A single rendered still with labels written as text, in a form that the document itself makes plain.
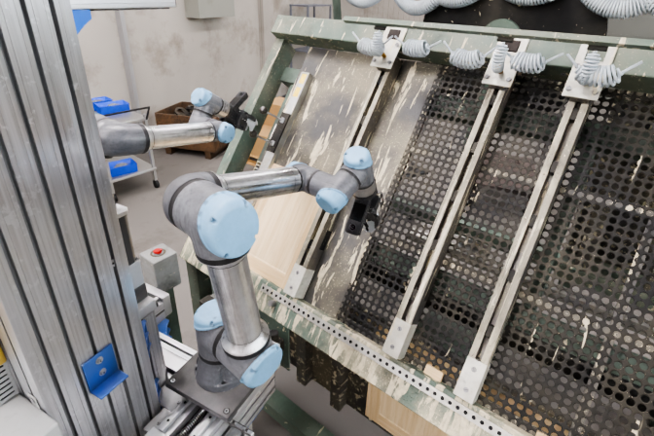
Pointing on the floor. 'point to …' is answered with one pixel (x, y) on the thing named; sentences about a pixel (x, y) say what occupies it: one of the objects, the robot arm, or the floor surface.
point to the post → (173, 319)
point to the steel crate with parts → (179, 113)
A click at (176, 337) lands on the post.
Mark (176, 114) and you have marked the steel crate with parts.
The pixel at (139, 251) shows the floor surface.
